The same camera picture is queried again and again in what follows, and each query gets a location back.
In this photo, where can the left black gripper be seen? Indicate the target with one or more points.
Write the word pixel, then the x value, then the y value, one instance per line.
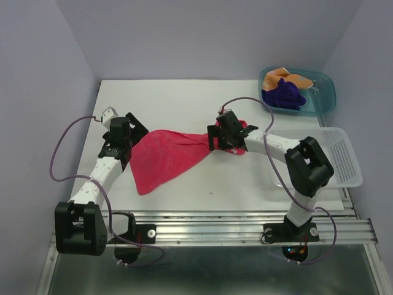
pixel 138 131

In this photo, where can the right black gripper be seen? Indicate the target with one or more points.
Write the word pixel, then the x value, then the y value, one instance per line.
pixel 216 131

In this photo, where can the pink towel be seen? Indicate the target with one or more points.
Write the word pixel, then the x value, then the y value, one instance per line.
pixel 163 155

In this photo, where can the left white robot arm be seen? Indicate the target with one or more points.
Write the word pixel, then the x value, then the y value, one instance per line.
pixel 79 224

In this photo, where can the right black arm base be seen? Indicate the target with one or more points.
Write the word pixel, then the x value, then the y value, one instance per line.
pixel 297 238

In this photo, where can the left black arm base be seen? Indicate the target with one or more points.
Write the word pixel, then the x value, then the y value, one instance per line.
pixel 138 233

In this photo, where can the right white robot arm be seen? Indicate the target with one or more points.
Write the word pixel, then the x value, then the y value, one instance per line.
pixel 308 167

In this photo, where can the orange towel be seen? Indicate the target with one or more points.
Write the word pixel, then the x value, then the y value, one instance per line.
pixel 272 78

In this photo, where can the purple towel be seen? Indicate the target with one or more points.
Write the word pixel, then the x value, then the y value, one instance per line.
pixel 285 96

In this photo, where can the blue plastic tub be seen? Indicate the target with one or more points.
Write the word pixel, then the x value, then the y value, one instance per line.
pixel 321 97

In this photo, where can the white perforated basket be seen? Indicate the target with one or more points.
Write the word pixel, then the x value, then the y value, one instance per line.
pixel 336 146

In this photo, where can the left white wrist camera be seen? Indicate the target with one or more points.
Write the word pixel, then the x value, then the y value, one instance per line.
pixel 107 115

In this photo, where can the aluminium mounting rail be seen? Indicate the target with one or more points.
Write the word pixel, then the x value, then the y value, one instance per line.
pixel 244 228

